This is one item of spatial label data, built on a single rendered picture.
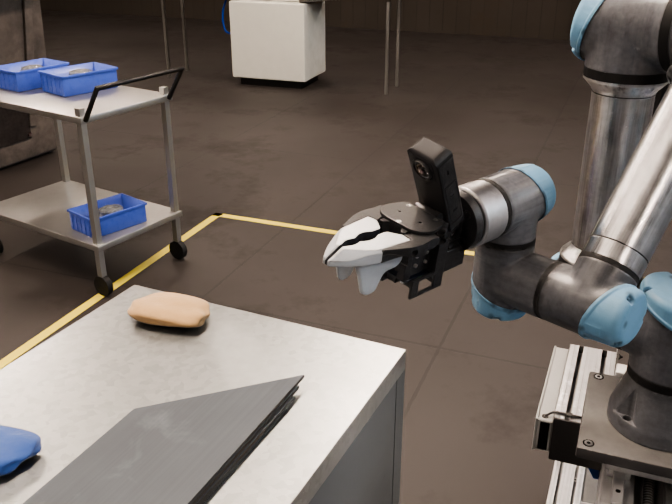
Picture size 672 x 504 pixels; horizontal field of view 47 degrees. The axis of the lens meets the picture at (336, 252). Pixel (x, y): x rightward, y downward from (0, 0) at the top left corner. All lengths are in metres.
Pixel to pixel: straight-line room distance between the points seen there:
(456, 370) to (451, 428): 0.40
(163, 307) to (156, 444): 0.39
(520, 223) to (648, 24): 0.31
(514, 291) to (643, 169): 0.21
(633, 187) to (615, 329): 0.17
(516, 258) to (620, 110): 0.28
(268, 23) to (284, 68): 0.47
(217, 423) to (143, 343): 0.32
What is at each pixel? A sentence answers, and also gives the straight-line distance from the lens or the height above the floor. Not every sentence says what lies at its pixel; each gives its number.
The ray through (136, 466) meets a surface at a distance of 1.13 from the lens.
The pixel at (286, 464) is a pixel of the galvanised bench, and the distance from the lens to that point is 1.14.
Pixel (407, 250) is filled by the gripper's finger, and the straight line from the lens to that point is 0.79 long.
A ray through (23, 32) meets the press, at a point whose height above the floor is 0.92.
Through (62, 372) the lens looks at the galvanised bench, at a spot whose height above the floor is 1.05.
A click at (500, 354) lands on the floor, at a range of 3.45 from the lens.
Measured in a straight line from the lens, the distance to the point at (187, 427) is 1.19.
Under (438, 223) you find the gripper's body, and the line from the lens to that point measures 0.84.
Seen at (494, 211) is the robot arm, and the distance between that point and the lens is 0.92.
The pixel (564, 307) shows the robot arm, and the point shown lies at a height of 1.34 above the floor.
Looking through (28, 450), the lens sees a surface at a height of 1.07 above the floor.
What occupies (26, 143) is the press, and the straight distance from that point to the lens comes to 6.24.
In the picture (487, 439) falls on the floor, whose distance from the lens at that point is 2.95.
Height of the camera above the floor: 1.78
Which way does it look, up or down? 24 degrees down
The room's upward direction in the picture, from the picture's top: straight up
